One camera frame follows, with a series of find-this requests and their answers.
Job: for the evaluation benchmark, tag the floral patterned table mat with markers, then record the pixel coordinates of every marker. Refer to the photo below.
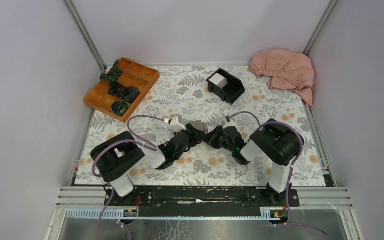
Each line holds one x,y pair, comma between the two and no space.
183,91

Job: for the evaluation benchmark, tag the dark rolled tie top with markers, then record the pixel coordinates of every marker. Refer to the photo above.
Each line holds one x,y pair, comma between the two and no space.
113,74

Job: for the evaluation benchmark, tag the black card tray box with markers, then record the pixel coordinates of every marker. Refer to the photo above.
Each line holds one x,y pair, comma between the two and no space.
226,86

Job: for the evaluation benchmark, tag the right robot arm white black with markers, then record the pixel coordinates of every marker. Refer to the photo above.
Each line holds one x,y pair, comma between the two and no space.
281,143

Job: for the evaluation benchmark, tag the dark rolled tie middle left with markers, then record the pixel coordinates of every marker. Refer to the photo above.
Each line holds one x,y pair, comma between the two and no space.
115,89

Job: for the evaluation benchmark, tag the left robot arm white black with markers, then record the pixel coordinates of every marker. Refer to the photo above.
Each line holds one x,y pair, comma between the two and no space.
113,159

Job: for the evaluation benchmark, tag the dark rolled tie bottom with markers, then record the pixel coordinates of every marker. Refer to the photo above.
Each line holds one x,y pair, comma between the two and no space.
120,107

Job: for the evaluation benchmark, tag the white card stack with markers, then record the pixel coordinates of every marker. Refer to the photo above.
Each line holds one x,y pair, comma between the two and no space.
219,80

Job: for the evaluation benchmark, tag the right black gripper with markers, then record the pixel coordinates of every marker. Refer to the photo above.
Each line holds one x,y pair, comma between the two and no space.
211,139

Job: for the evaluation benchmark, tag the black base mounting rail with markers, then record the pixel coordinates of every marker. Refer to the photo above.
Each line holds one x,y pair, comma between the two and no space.
203,201

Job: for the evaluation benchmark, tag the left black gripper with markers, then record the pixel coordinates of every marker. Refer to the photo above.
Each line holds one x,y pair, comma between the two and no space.
195,136

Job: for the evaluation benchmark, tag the grey leather card holder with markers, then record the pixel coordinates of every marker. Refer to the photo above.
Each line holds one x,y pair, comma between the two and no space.
200,126

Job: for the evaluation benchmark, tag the dark rolled tie middle right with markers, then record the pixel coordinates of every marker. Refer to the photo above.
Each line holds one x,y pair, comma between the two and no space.
129,94

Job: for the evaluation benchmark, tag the aluminium frame rail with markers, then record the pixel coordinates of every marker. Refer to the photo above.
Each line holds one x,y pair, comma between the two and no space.
92,199

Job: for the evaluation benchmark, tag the orange wooden compartment tray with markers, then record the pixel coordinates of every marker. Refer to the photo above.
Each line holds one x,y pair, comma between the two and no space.
135,74

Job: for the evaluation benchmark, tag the pink crumpled cloth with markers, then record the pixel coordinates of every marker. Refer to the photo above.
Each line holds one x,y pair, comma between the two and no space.
288,71

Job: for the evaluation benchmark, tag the dark rolled tie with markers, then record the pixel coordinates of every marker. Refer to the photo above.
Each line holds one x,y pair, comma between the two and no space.
129,94
120,107
113,74
115,89

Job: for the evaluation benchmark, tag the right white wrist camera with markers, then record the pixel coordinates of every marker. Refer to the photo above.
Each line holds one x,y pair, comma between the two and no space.
230,124

